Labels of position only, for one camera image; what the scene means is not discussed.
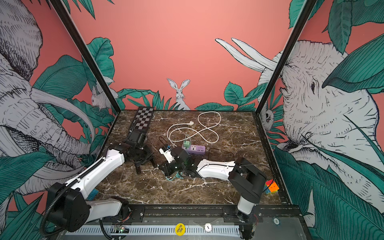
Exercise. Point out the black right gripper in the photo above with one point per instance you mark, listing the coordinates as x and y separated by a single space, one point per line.
167 171

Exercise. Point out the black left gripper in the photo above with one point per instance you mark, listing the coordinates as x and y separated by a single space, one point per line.
150 154

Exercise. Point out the green charger plug adapter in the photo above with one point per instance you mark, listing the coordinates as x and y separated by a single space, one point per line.
187 143

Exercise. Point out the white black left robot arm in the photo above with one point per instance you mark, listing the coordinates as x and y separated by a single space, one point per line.
67 206

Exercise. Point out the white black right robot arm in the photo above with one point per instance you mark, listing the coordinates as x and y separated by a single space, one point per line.
246 178

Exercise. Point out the purple power strip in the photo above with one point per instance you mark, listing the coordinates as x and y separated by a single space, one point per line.
195 149

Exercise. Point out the black white checkerboard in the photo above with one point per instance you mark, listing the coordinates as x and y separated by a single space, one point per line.
143 119

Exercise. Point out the orange blue puzzle cube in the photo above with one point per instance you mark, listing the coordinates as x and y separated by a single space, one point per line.
92 195

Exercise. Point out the yellow round sticker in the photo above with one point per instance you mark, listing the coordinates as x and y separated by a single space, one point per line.
180 229

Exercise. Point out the multicolour puzzle cube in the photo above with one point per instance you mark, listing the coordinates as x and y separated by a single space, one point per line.
271 187

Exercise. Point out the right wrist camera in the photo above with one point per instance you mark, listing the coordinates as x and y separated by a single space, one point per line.
166 151

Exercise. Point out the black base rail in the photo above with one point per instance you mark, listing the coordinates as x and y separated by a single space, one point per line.
229 213

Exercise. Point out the white slotted rail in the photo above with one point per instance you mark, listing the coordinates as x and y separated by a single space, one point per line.
162 230

